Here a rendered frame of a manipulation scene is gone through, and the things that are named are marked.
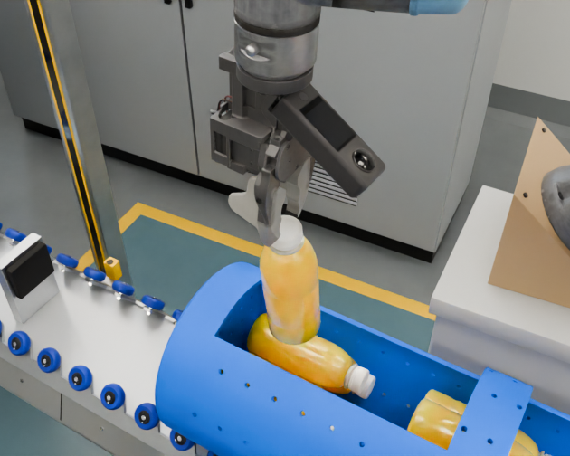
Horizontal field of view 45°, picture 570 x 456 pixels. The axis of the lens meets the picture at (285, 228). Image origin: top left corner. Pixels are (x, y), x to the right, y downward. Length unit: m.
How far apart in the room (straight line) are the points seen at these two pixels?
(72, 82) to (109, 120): 1.70
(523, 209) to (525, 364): 0.28
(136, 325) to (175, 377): 0.40
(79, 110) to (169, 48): 1.25
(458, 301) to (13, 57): 2.66
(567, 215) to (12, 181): 2.72
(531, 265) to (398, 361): 0.26
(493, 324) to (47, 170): 2.61
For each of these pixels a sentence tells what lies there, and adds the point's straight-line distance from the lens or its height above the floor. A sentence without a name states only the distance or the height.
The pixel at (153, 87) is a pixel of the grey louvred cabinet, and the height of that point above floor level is 0.49.
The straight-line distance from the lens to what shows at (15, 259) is 1.35.
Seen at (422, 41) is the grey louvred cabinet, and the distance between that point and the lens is 2.25.
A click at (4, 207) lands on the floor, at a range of 3.25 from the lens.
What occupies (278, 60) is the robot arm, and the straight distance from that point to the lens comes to 0.60.
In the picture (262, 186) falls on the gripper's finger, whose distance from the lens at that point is 0.66.
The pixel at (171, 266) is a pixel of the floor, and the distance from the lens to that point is 2.78.
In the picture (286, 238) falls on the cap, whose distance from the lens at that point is 0.74.
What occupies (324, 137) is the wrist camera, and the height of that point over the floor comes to 1.61.
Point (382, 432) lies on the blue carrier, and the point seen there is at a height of 1.21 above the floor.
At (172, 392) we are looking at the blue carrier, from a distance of 1.00.
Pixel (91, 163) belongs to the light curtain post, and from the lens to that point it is 1.62.
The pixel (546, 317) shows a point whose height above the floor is 1.15.
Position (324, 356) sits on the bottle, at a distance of 1.05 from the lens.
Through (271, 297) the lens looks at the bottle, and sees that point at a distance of 0.81.
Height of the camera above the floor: 1.97
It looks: 43 degrees down
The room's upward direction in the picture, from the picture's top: straight up
